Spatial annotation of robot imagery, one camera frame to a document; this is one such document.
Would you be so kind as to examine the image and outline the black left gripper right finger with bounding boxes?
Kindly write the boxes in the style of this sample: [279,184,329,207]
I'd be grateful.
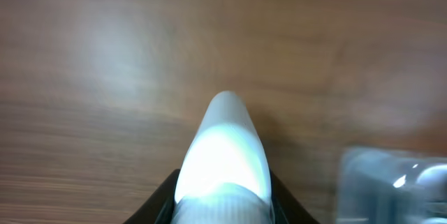
[270,171,319,224]

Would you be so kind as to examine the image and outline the white dropper bottle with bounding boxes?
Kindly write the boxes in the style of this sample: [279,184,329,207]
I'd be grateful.
[172,91,273,224]

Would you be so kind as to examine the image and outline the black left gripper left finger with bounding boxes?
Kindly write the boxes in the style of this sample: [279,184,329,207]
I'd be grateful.
[123,169,179,224]

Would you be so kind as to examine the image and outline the clear plastic container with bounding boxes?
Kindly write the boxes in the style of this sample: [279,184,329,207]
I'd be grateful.
[335,147,446,224]

